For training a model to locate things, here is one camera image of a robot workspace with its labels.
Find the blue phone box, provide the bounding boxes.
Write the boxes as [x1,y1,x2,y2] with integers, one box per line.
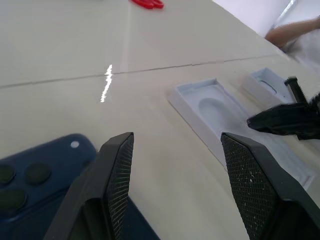
[241,67,298,107]

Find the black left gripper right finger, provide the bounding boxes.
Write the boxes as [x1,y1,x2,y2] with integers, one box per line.
[220,132,320,240]

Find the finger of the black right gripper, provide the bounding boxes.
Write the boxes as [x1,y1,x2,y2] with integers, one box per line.
[246,101,307,137]
[284,76,308,104]

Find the white phone box base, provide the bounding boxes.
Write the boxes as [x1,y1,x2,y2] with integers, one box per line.
[166,77,316,191]

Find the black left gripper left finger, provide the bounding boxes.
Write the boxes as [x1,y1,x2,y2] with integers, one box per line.
[43,131,135,240]

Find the dark blue smartphone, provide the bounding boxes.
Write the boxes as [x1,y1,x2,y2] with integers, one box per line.
[0,133,161,240]

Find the red-handled scissors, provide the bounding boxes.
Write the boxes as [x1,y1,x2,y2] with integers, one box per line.
[128,0,165,10]

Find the person's white garment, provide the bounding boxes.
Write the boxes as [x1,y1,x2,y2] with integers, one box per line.
[283,29,320,76]

